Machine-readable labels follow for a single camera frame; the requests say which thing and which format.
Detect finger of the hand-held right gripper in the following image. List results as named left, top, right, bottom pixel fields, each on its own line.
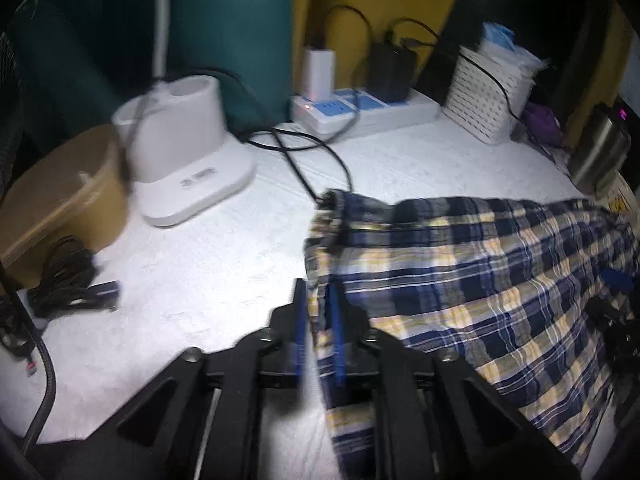
left=586, top=266, right=640, bottom=382

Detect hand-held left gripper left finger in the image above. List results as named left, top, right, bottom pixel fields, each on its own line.
left=65, top=277, right=308, bottom=480

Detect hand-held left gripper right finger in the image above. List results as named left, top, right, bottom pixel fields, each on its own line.
left=327, top=282, right=583, bottom=480

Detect plaid pants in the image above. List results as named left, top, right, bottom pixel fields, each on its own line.
left=302, top=187, right=640, bottom=480

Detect white mug with yellow print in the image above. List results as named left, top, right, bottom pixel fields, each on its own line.
left=602, top=180, right=640, bottom=226

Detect stainless steel tumbler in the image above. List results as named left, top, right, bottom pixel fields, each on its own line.
left=567, top=102, right=633, bottom=193

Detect purple cloth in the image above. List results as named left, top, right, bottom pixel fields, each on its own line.
left=520, top=102, right=563, bottom=146

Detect white desk lamp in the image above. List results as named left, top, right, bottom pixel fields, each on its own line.
left=111, top=0, right=258, bottom=228

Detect white plastic basket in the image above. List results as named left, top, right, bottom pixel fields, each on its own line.
left=442, top=46, right=533, bottom=145

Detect white power strip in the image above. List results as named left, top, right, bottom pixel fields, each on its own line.
left=291, top=87, right=441, bottom=142

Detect white charger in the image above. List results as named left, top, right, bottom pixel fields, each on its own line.
left=305, top=47, right=335, bottom=103

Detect blue face mask pack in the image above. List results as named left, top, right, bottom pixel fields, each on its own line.
left=477, top=21, right=551, bottom=78

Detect tan lidded container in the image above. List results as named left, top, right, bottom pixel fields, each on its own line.
left=0, top=124, right=132, bottom=281

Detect black charger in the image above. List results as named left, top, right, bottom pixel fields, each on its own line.
left=369, top=41, right=418, bottom=103

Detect teal curtain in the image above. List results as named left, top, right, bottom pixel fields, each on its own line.
left=10, top=0, right=293, bottom=131

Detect black charger cable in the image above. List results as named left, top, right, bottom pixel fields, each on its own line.
left=387, top=17, right=526, bottom=136
left=200, top=5, right=371, bottom=201

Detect black cable bundle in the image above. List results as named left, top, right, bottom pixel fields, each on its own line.
left=27, top=235, right=121, bottom=318

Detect black braided cable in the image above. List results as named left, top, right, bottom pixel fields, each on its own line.
left=0, top=260, right=56, bottom=461

